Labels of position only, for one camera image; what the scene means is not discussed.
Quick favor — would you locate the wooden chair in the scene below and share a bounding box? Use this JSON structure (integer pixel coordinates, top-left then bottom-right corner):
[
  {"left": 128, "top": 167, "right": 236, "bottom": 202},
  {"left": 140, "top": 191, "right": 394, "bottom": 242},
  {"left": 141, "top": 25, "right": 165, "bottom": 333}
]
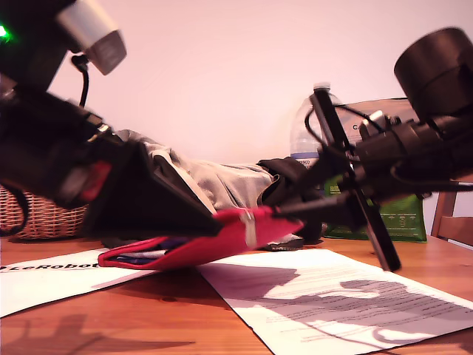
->
[{"left": 429, "top": 173, "right": 473, "bottom": 249}]

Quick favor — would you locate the short black camera cable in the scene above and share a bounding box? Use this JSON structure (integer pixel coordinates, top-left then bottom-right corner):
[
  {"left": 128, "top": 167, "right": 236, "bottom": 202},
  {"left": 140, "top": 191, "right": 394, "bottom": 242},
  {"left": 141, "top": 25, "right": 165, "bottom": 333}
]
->
[{"left": 69, "top": 53, "right": 92, "bottom": 108}]

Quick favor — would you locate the silver zipper pull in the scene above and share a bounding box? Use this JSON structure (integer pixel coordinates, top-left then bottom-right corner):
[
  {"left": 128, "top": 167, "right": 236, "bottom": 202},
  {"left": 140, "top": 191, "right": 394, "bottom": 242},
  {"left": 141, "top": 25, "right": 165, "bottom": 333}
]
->
[{"left": 239, "top": 209, "right": 258, "bottom": 248}]

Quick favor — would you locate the silver green pet food bag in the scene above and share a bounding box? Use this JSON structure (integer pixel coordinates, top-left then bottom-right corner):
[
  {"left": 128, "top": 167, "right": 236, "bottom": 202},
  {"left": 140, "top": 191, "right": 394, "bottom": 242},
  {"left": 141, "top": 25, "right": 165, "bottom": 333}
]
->
[{"left": 323, "top": 98, "right": 427, "bottom": 243}]

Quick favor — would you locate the dark brown grey-lined garment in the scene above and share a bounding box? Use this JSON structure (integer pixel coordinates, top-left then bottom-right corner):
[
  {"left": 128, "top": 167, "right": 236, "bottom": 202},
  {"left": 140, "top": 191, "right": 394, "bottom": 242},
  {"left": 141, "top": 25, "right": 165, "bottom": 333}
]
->
[{"left": 99, "top": 129, "right": 328, "bottom": 253}]

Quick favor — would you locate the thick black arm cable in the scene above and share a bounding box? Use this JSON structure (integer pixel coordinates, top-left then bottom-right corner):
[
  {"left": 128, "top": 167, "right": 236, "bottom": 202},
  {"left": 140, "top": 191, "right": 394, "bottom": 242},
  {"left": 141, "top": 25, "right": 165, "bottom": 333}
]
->
[{"left": 389, "top": 162, "right": 473, "bottom": 194}]

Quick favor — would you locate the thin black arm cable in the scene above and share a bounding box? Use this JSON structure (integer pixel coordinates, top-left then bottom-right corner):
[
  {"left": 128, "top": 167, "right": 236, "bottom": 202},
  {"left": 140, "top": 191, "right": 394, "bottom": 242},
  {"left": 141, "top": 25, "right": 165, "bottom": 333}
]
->
[{"left": 304, "top": 103, "right": 387, "bottom": 156}]

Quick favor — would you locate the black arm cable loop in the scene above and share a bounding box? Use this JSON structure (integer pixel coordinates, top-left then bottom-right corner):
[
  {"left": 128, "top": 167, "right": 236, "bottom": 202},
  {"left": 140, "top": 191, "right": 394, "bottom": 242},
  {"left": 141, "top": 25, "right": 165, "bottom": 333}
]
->
[{"left": 0, "top": 181, "right": 30, "bottom": 237}]

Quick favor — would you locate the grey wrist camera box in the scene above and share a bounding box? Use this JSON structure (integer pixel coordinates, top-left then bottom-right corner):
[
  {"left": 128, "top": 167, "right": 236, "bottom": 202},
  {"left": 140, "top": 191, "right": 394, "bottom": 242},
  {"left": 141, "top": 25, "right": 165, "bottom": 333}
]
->
[
  {"left": 57, "top": 0, "right": 128, "bottom": 77},
  {"left": 360, "top": 109, "right": 389, "bottom": 141}
]

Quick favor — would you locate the white sheet with LeRobot print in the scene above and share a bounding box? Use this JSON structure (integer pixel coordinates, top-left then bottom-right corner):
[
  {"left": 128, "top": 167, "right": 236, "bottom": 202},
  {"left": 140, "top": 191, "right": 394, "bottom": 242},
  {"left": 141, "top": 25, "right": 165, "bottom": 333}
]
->
[{"left": 0, "top": 248, "right": 156, "bottom": 319}]

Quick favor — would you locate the white sheet with printed text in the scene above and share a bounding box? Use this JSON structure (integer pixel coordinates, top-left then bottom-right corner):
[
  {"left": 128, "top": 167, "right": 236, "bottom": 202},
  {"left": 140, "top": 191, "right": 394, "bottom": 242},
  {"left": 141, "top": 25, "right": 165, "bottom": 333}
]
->
[{"left": 195, "top": 249, "right": 473, "bottom": 355}]

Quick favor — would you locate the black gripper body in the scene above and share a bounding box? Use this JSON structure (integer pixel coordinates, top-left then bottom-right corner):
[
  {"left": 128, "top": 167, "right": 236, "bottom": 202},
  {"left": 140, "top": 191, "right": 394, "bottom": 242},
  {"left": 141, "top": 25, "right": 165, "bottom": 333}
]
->
[{"left": 311, "top": 87, "right": 414, "bottom": 272}]

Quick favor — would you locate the woven wicker basket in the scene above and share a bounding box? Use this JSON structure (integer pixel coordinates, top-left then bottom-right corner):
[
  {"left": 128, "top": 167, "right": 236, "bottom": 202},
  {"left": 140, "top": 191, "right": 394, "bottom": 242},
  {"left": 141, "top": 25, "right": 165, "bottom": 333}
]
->
[{"left": 0, "top": 184, "right": 89, "bottom": 240}]

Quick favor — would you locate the large clear water bottle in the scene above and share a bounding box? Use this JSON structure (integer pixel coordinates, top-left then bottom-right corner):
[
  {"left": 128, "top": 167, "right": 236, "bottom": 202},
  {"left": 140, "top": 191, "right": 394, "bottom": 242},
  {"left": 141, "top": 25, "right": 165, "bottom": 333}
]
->
[{"left": 289, "top": 81, "right": 343, "bottom": 167}]

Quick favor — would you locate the red fabric zip pouch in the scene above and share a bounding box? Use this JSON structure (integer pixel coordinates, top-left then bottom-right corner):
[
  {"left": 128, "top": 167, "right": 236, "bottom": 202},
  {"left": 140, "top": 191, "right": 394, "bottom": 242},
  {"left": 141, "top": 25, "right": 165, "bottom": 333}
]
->
[{"left": 98, "top": 206, "right": 306, "bottom": 273}]

